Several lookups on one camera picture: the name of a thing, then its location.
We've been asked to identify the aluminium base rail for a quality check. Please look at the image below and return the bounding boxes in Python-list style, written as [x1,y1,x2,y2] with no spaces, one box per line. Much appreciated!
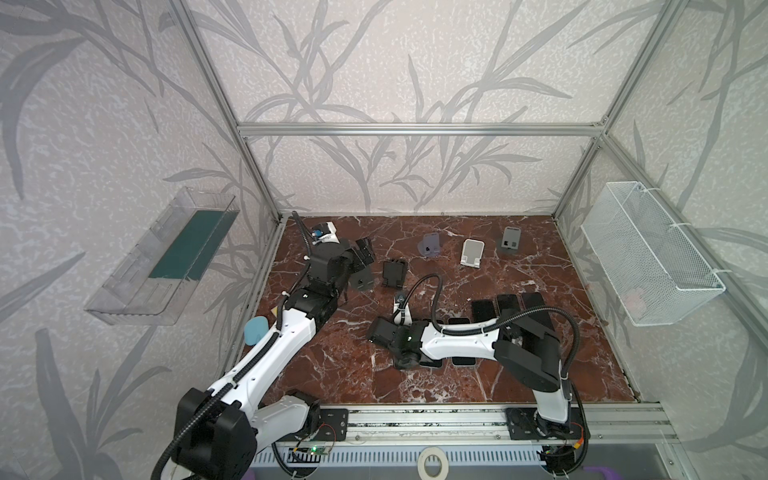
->
[310,403,679,448]

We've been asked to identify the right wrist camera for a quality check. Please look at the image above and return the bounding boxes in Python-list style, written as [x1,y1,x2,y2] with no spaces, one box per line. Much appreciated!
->
[392,291,412,326]

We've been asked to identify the white-edged phone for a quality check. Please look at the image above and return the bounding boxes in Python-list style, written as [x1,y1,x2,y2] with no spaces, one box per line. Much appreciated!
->
[496,294,520,316]

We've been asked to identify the white wire mesh basket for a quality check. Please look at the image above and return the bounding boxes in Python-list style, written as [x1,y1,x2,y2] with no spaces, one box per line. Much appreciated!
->
[581,181,726,327]

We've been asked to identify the black phone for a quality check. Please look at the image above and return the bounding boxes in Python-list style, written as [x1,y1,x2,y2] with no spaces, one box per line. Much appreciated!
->
[471,299,497,323]

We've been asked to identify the black phone stand centre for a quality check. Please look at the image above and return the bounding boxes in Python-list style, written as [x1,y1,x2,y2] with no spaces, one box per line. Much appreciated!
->
[382,259,408,290]

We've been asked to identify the white tape roll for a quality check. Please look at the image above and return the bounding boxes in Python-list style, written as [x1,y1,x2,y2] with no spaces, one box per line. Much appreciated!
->
[417,447,450,480]

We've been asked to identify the purple-grey phone stand rear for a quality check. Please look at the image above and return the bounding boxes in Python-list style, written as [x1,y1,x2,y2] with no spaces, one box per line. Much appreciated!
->
[417,232,441,258]

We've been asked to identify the grey phone stand rear right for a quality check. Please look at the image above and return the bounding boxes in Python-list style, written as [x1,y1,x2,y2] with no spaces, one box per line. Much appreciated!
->
[497,226,522,255]

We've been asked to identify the clear plastic wall bin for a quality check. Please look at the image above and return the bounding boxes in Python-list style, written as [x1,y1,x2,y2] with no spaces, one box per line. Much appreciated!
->
[85,187,240,326]

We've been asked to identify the green-edged phone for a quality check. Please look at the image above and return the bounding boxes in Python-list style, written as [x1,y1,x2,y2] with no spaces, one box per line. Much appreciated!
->
[419,357,443,369]

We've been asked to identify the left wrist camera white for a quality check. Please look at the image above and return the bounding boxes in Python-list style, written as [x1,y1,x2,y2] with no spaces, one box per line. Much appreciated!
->
[310,222,339,245]

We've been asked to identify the white phone stand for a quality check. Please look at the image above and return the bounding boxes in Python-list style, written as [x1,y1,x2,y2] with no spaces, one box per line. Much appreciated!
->
[460,239,485,269]

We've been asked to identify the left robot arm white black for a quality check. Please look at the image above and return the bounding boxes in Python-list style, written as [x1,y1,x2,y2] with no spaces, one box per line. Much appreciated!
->
[151,213,375,479]

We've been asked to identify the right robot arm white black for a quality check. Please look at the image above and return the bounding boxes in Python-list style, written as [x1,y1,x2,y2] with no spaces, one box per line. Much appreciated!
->
[367,273,581,436]

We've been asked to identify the purple-edged phone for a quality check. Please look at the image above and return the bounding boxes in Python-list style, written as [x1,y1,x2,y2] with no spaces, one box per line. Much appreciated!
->
[521,292,547,315]

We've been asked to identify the dark round phone stand left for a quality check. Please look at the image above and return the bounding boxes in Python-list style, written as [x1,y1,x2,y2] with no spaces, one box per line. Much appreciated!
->
[349,267,375,292]

